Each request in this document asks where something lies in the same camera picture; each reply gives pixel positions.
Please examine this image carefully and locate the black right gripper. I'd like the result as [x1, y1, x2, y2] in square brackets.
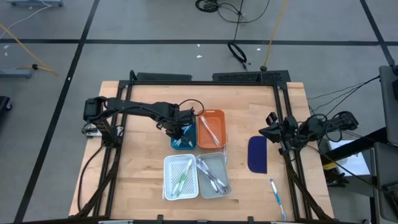
[259, 111, 299, 156]

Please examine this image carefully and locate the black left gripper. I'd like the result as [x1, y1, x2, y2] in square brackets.
[157, 110, 197, 141]

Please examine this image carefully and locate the white perforated plastic basket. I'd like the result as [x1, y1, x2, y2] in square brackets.
[163, 154, 200, 201]

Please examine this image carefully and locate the grey plastic basket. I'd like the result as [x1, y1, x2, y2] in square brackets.
[195, 151, 233, 200]

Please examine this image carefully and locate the teal plastic basket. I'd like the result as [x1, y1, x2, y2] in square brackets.
[170, 123, 198, 151]

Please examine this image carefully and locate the dark blue oval case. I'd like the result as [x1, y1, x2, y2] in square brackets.
[248, 136, 268, 174]

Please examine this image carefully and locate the orange plastic basket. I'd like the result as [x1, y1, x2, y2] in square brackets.
[197, 109, 228, 149]

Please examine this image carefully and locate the black flat box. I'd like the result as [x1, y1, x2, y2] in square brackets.
[136, 72, 193, 82]

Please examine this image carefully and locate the black perforated box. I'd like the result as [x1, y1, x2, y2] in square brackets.
[212, 70, 292, 83]

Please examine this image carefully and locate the white box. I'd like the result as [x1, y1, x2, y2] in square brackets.
[328, 139, 371, 177]

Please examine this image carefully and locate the grey cabinet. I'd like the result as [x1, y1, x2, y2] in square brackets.
[378, 64, 398, 146]

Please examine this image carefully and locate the grey cart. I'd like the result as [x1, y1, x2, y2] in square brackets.
[369, 141, 398, 223]

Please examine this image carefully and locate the grey stand foot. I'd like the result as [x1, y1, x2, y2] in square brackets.
[0, 68, 33, 79]

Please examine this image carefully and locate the black caster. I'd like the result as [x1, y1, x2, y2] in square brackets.
[0, 95, 13, 122]

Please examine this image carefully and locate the yellow cable with black plug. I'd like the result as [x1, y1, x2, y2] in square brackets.
[260, 0, 289, 72]
[0, 23, 59, 75]

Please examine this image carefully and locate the black cable bundle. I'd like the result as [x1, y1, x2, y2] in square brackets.
[227, 40, 249, 71]

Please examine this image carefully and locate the black thick cable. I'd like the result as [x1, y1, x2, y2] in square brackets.
[76, 144, 105, 213]

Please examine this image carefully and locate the black looped cable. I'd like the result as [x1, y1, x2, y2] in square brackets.
[216, 0, 271, 43]

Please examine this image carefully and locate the black cable coil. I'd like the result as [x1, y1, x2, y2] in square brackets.
[195, 0, 220, 13]

